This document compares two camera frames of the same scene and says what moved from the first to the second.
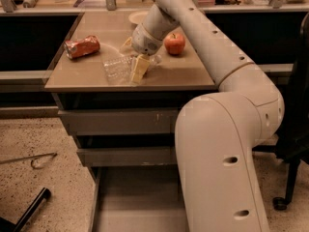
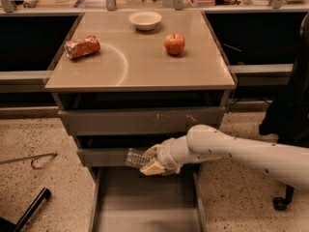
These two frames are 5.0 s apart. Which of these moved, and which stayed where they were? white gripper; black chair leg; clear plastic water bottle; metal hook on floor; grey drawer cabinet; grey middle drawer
Moved: clear plastic water bottle; white gripper
Stayed: grey middle drawer; grey drawer cabinet; black chair leg; metal hook on floor
